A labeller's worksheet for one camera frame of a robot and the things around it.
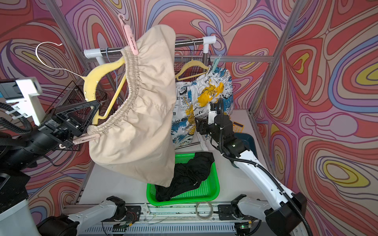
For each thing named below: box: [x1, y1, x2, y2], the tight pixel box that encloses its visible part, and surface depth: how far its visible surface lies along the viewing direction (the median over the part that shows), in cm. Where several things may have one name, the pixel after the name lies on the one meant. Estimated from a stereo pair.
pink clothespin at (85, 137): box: [72, 133, 101, 145], surface depth 35 cm
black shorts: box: [155, 151, 215, 202], surface depth 81 cm
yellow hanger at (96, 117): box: [91, 74, 127, 126], surface depth 35 cm
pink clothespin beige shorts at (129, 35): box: [118, 13, 139, 56], surface depth 32 cm
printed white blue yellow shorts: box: [170, 66, 234, 149], surface depth 71 cm
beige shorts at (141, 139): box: [89, 24, 178, 187], surface depth 39 cm
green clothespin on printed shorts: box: [211, 54, 222, 73], surface depth 64 cm
